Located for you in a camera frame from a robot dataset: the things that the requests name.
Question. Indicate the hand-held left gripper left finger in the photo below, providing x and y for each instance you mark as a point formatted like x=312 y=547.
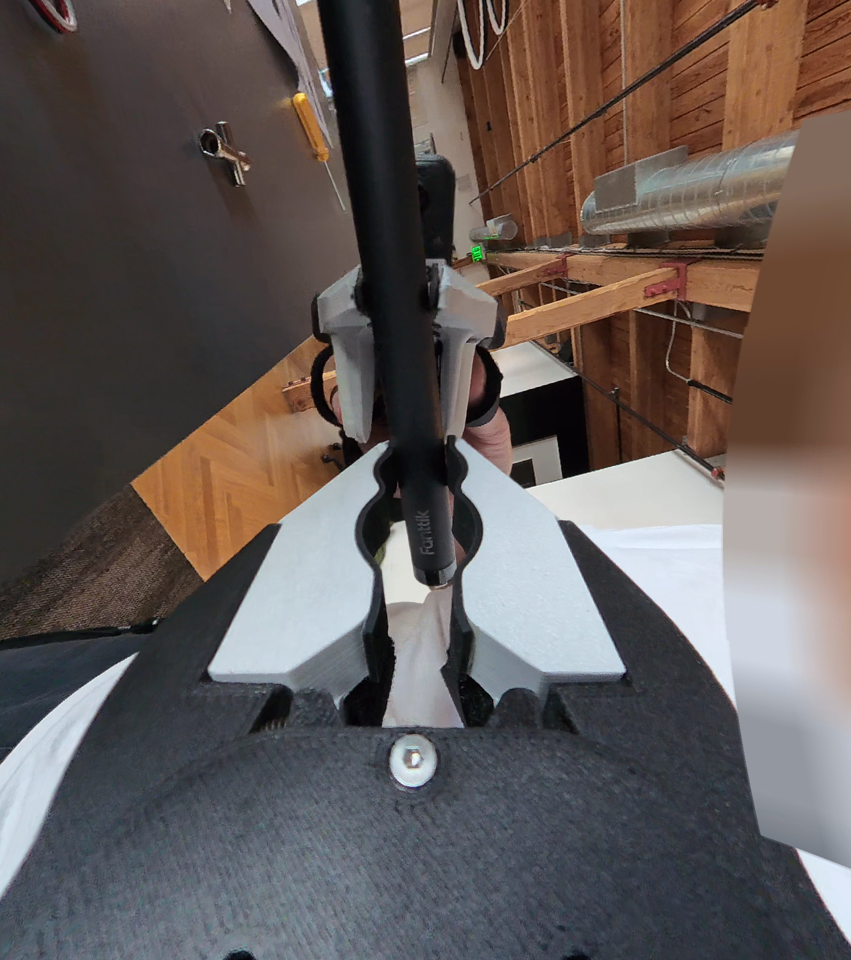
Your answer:
x=298 y=592

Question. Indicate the black tension rod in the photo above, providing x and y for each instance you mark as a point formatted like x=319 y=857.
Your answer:
x=615 y=392
x=620 y=100

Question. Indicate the white printed paper sheet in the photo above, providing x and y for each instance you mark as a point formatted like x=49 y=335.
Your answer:
x=283 y=30

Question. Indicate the silver metal air duct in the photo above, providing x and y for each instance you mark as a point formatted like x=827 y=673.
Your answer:
x=695 y=187

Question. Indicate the black electric screwdriver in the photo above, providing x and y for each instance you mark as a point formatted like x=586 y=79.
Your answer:
x=388 y=262

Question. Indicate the small clear cylinder fixture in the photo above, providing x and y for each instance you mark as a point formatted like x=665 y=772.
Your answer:
x=499 y=229

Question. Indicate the person's right hand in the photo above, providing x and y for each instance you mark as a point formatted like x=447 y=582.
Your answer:
x=493 y=446

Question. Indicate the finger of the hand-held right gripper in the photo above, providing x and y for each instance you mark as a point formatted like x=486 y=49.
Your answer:
x=347 y=352
x=463 y=322

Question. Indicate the red metal bracket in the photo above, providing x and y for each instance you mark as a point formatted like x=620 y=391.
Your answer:
x=669 y=281

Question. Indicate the person's white shirt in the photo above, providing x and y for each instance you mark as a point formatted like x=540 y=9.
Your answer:
x=13 y=787

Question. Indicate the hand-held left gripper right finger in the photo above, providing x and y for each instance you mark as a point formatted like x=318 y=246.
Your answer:
x=538 y=592

